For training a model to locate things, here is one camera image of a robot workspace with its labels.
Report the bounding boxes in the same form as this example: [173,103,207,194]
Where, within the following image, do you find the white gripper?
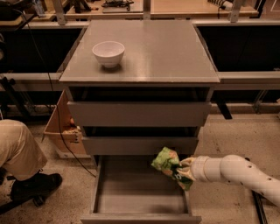
[176,156,209,182]

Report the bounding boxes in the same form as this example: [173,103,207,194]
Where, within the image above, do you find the green rice chip bag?
[151,147,193,191]

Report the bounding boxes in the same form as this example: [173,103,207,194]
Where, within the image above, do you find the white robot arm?
[177,155,280,207]

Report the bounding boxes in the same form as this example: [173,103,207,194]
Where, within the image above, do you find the grey open bottom drawer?
[80,156,201,224]

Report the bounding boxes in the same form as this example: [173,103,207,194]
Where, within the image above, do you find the grey drawer cabinet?
[59,18,221,176]

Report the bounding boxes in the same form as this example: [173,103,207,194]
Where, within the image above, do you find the grey middle drawer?
[82,136,198,155]

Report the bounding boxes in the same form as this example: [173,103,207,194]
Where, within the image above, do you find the grey top drawer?
[67,101,211,127]

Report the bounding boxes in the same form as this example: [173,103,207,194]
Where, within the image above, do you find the black metal stand leg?
[252,192,268,224]

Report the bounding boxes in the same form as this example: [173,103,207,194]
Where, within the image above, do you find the cardboard box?
[44,92,88,158]

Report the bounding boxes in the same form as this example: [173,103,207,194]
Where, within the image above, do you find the white ceramic bowl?
[92,41,125,67]

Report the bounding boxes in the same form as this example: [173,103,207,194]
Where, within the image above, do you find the black chair base caster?
[0,195,46,214]

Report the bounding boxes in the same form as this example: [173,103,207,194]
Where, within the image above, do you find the black shoe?
[10,172,62,201]

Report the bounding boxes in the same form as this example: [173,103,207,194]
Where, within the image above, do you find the khaki trouser leg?
[0,119,47,181]

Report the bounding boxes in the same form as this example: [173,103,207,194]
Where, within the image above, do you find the black cable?
[12,8,97,179]

